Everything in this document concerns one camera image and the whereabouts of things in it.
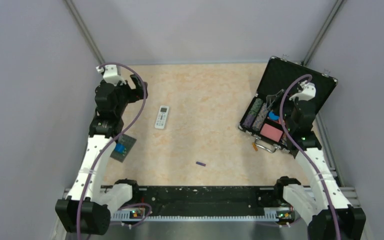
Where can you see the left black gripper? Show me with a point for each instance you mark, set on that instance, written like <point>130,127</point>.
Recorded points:
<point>136,94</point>

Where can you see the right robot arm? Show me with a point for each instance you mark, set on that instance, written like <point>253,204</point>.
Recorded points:
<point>327,212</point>

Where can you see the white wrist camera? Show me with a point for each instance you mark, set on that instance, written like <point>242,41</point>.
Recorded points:
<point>112,74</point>
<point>306,92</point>

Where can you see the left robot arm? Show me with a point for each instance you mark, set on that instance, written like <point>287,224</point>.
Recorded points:
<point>86,210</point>

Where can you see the orange battery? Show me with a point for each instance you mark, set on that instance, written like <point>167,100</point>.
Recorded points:
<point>255,147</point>

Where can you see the white remote control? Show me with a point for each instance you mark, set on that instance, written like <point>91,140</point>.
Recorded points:
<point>162,116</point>

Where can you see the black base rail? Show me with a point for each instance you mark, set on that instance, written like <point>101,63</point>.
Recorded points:
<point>206,204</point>

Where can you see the purple battery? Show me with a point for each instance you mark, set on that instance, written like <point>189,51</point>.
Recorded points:
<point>201,164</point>

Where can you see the blue round chip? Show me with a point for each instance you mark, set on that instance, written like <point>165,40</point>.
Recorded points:
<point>273,116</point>

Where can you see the black aluminium case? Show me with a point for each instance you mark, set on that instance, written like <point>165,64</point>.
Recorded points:
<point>279,82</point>

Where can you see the pink card box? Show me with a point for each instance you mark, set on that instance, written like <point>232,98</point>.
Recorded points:
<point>271,132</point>

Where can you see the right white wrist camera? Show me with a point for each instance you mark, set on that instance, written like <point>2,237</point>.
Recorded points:
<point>306,92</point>

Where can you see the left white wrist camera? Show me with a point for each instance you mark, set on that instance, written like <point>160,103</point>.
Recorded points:
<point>112,74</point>

